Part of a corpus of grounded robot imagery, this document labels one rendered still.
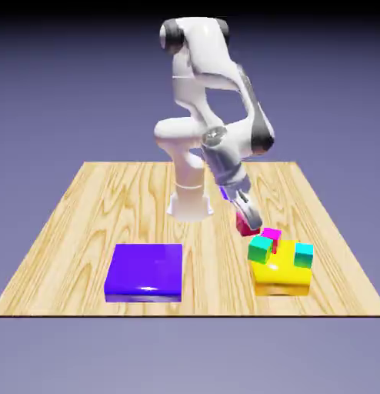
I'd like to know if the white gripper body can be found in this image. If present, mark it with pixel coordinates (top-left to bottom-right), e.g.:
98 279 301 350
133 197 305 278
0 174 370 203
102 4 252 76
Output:
219 175 264 231

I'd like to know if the small red cube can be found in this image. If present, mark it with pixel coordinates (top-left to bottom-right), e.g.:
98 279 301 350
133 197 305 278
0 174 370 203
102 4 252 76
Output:
235 212 261 238

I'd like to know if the small magenta cube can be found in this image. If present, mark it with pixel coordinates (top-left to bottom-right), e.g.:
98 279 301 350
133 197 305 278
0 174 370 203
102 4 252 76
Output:
259 227 282 255

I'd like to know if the small green cube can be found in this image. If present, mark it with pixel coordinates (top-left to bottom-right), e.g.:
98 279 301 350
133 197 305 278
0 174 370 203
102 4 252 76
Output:
293 242 315 269
247 235 275 265

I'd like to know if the large yellow box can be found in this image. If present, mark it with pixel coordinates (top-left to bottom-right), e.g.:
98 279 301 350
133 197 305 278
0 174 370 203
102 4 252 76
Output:
250 239 312 297

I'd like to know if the large blue box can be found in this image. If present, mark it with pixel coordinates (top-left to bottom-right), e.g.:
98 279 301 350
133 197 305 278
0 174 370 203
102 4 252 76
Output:
104 243 184 303

